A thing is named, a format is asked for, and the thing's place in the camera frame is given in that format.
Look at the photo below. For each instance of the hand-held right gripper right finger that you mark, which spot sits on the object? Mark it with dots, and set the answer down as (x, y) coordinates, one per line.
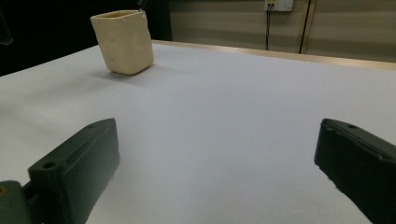
(358, 168)

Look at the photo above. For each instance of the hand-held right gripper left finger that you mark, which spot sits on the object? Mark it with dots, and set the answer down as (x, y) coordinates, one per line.
(77, 168)

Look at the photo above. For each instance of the beige square cup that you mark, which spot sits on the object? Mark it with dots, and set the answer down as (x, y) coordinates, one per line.
(127, 43)

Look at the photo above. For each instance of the long beige counter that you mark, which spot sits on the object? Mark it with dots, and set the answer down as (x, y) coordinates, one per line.
(342, 31)

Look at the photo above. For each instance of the black curtain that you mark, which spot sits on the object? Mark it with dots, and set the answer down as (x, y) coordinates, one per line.
(46, 28)

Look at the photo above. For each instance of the white table mat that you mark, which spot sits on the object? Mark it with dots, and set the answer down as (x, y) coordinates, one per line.
(218, 109)

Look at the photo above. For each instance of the white wall socket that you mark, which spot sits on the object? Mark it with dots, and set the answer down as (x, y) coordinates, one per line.
(280, 4)

